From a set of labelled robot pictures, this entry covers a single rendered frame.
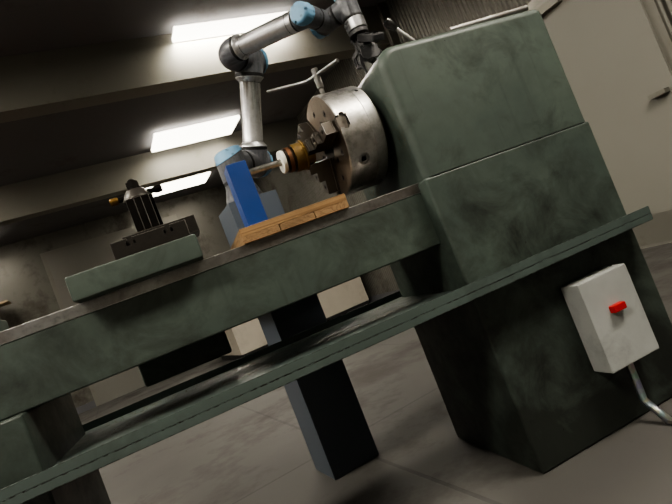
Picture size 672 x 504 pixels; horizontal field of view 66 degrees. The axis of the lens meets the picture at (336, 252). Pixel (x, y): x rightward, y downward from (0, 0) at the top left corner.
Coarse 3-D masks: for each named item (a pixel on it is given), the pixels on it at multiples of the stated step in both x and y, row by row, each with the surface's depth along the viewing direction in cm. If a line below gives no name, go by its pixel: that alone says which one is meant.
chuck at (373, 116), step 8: (344, 88) 155; (352, 88) 153; (360, 96) 150; (368, 104) 148; (368, 112) 147; (376, 112) 148; (376, 120) 147; (376, 128) 147; (376, 136) 147; (384, 136) 148; (376, 144) 148; (384, 144) 149; (384, 152) 150; (384, 160) 152; (384, 168) 154; (384, 176) 157; (376, 184) 162
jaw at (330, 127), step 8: (336, 120) 145; (344, 120) 146; (320, 128) 147; (328, 128) 146; (336, 128) 146; (312, 136) 150; (320, 136) 149; (328, 136) 146; (336, 136) 149; (304, 144) 153; (312, 144) 152; (320, 144) 149; (328, 144) 152; (312, 152) 153
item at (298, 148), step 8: (296, 144) 154; (288, 152) 152; (296, 152) 152; (304, 152) 153; (288, 160) 152; (296, 160) 153; (304, 160) 153; (312, 160) 156; (296, 168) 155; (304, 168) 155
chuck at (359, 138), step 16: (320, 96) 151; (336, 96) 150; (352, 96) 149; (320, 112) 154; (336, 112) 145; (352, 112) 146; (352, 128) 145; (368, 128) 146; (336, 144) 151; (352, 144) 145; (368, 144) 147; (336, 160) 156; (352, 160) 147; (368, 160) 149; (352, 176) 150; (368, 176) 153; (336, 192) 166; (352, 192) 158
